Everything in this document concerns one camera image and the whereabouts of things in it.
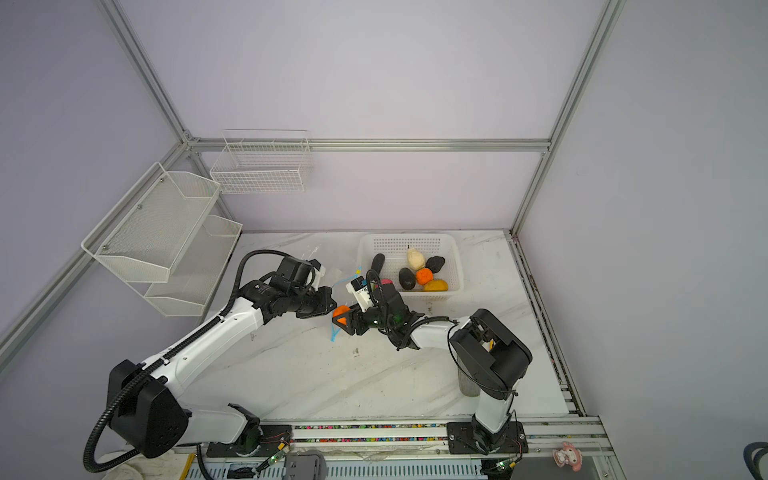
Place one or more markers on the clear zip top bag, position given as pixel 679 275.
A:
pixel 335 276

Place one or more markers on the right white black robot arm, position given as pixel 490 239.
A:
pixel 486 354

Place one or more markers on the dark purple toy eggplant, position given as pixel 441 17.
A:
pixel 377 263

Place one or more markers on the black round toy fruit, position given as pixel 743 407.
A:
pixel 407 279

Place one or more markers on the cream toy pear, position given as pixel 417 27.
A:
pixel 416 260

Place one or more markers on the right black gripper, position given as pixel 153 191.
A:
pixel 353 317

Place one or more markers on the grey power adapter box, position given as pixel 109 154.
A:
pixel 305 466

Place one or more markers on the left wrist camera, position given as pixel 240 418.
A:
pixel 295 273

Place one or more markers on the grey felt eraser block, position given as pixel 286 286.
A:
pixel 467 386

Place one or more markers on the white plastic basket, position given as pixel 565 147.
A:
pixel 394 246

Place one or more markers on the white two-tier mesh shelf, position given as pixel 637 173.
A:
pixel 165 241

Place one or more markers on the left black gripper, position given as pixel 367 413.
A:
pixel 326 303

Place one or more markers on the dark toy avocado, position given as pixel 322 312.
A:
pixel 435 264

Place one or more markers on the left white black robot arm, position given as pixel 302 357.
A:
pixel 150 409

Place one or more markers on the white cloth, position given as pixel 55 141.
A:
pixel 169 465

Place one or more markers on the orange toy fruit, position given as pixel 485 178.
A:
pixel 342 317
pixel 423 276

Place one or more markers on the yellow toy mango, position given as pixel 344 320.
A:
pixel 436 285

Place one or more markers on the white wire wall basket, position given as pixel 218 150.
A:
pixel 264 161

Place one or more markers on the pink plush toy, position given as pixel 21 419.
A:
pixel 568 456

